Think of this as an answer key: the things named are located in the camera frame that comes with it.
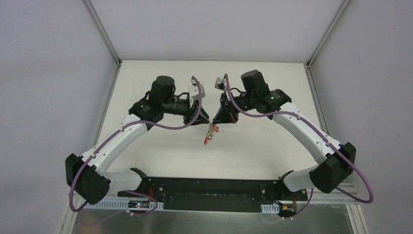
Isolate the red handled keyring holder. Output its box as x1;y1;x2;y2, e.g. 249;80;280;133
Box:
204;122;215;146

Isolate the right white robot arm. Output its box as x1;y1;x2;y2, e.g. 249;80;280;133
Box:
213;70;356;200

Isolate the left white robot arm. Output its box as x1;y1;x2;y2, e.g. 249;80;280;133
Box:
65;76;209;205

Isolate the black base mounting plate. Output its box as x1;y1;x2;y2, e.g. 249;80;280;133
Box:
135;177;308;213

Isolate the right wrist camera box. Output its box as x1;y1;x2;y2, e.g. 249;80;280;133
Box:
214;77;226;91

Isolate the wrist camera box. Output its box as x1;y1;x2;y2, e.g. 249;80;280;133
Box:
214;77;226;91
188;80;206;101

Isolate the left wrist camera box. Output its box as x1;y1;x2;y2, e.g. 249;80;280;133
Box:
188;80;206;101

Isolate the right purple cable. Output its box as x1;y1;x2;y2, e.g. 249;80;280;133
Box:
224;73;374;223

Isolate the purple cable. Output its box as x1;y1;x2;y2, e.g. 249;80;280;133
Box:
68;76;203;225
224;73;374;223

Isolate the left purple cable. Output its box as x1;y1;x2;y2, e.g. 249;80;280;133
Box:
68;76;203;225

